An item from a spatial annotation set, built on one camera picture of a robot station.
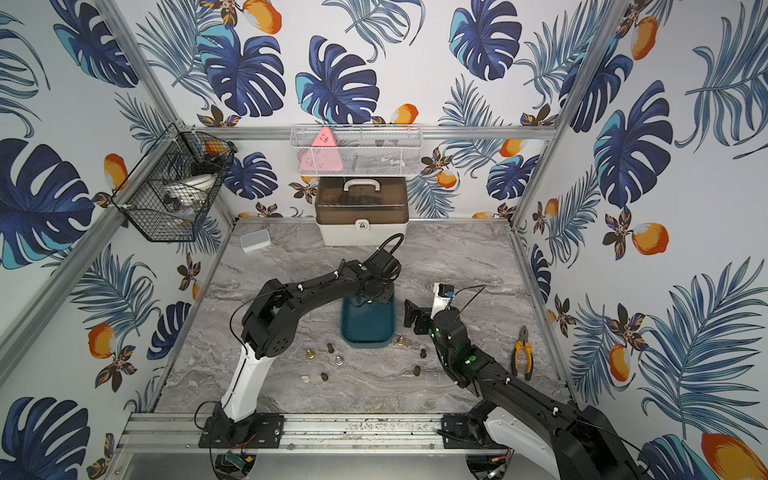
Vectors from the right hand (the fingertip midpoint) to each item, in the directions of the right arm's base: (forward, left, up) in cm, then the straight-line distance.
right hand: (422, 300), depth 83 cm
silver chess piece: (-13, +23, -12) cm, 29 cm away
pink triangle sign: (+36, +30, +23) cm, 52 cm away
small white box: (+32, +60, -11) cm, 69 cm away
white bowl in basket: (+21, +61, +23) cm, 68 cm away
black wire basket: (+22, +73, +18) cm, 78 cm away
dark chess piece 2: (-17, +27, -12) cm, 34 cm away
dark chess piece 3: (-15, +1, -12) cm, 19 cm away
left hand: (+10, +11, -9) cm, 17 cm away
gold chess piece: (-11, +32, -12) cm, 36 cm away
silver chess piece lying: (-18, +32, -12) cm, 39 cm away
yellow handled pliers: (-6, -30, -13) cm, 33 cm away
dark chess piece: (-9, +26, -12) cm, 31 cm away
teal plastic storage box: (-1, +16, -13) cm, 20 cm away
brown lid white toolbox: (+31, +19, +5) cm, 37 cm away
